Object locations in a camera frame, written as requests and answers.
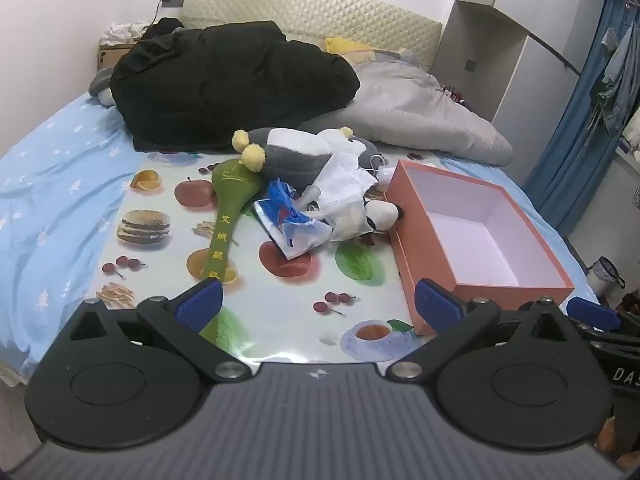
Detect grey fleece cloth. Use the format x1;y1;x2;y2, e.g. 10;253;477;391
89;67;118;107

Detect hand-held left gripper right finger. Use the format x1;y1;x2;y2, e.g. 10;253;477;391
387;278;576;382

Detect yellow pillow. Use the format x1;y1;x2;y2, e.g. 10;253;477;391
325;36;376;61

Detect black white panda plush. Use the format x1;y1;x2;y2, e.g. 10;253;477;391
362;200;403;233

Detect white textured cloth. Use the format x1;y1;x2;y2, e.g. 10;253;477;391
305;152;381;238

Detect cream quilted headboard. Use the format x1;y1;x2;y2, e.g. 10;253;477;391
181;0;445;68

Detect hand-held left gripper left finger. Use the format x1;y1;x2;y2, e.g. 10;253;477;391
65;278;253;383

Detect crumpled white garment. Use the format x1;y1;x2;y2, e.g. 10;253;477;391
100;21;151;47

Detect green padded massage hammer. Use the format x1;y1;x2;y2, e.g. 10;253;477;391
197;158;264;283

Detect pink cardboard box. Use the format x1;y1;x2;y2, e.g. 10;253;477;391
385;159;576;336

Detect grey duvet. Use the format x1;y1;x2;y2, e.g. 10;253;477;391
300;57;515;166

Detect white round device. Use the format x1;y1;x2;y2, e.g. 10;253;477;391
372;165;398;191

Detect hanging denim clothes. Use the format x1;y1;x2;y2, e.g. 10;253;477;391
590;25;636;136

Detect black jacket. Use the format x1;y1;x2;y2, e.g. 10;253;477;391
110;17;361;153

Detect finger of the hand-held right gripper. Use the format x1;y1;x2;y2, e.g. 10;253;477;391
566;296;640;348

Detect grey white penguin plush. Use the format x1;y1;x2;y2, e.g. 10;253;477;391
231;126;383;196

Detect group of small bottles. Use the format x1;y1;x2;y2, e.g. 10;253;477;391
440;85;473;108

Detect blue plastic bag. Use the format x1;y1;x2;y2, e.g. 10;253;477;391
254;178;333;261

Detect food print mat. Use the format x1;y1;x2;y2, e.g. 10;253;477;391
95;150;451;366

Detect white waste bin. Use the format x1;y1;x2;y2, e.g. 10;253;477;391
585;256;626;293

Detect grey wardrobe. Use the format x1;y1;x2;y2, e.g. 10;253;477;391
432;0;601;186

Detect brown cardboard box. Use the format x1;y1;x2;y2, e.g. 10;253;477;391
97;42;136;70

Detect blue star bed sheet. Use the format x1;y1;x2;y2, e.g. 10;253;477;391
0;92;601;376

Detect blue curtain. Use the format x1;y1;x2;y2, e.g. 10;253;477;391
522;0;640;236

